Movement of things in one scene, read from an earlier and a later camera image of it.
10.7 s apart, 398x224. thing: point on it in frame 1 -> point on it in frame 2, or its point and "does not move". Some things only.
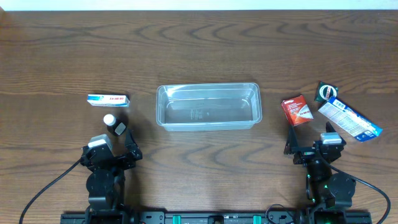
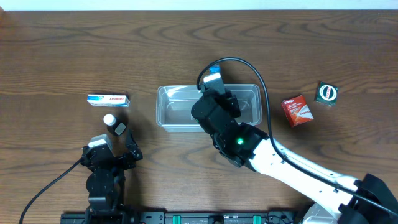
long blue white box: x=349 y=120 -> x=215 y=69
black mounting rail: x=218 y=217 does not move
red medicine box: x=297 y=110 does not move
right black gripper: x=305 y=152 -> x=221 y=98
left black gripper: x=135 y=154 does not move
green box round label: x=324 y=91 does not move
